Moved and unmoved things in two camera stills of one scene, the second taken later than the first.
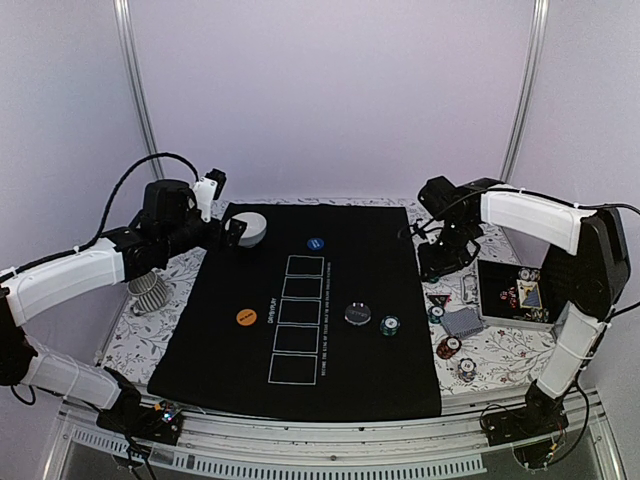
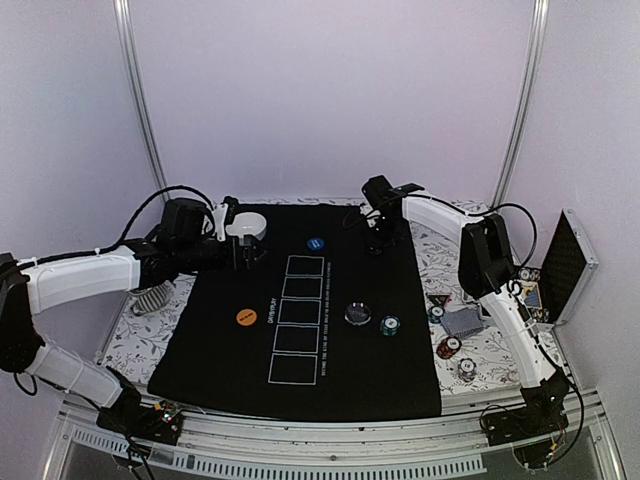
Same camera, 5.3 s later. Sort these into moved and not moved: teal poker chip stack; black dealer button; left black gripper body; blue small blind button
Moved: left black gripper body
Not moved: blue small blind button; black dealer button; teal poker chip stack
